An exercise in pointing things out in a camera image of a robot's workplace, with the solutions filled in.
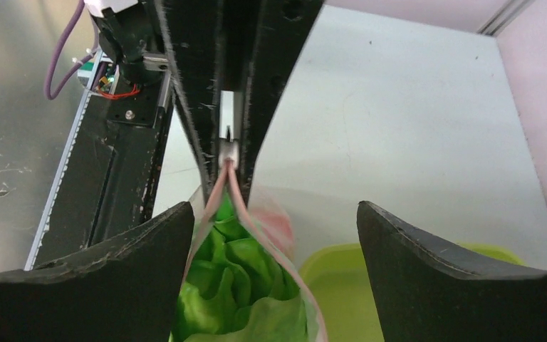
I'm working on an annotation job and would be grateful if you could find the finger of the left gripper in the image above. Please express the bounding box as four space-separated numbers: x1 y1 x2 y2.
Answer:
240 1 324 199
155 0 226 198

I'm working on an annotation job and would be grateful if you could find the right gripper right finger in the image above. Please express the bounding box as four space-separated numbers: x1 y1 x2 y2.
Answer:
356 201 547 341

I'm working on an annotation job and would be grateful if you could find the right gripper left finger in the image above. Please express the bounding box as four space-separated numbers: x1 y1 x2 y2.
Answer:
0 202 194 341

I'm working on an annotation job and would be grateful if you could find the green lettuce head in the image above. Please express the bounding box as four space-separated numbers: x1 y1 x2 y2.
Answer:
169 195 308 341

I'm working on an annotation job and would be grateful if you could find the clear pink zip bag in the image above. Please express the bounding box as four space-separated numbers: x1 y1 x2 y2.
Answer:
170 139 328 341

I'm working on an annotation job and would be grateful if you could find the green plastic tray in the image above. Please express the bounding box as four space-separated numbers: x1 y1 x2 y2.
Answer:
299 242 527 342

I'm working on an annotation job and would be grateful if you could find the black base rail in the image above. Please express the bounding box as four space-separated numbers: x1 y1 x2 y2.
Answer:
25 54 173 270

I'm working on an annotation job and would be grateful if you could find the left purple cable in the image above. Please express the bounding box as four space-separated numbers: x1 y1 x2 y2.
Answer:
43 0 100 101

